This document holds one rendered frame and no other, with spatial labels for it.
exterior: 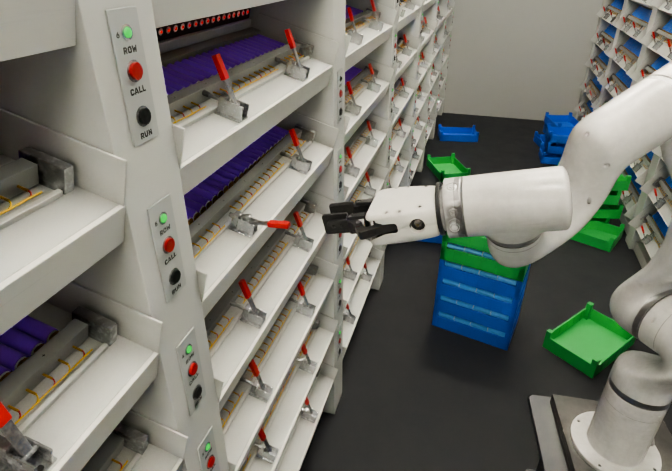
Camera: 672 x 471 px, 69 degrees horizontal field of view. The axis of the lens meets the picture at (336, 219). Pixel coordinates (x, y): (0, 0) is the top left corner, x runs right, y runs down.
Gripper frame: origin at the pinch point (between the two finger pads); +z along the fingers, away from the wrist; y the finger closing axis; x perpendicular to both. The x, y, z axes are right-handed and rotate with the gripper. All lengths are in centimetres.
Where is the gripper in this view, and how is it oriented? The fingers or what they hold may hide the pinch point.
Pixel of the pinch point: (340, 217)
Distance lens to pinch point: 73.8
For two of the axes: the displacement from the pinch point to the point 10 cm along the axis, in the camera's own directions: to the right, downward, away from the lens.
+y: 2.8, -4.6, 8.5
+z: -9.3, 0.8, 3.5
